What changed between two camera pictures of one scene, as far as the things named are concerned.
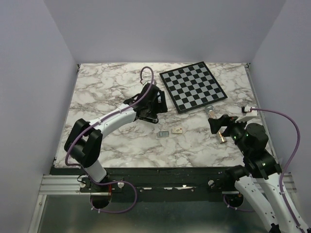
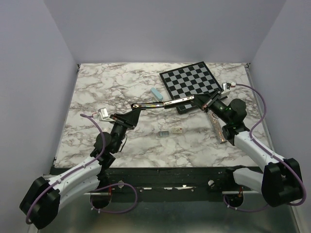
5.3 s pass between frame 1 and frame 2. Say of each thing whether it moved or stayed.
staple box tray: stayed
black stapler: moved
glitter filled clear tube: stayed
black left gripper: moved
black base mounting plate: stayed
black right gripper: moved
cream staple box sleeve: stayed
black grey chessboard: stayed
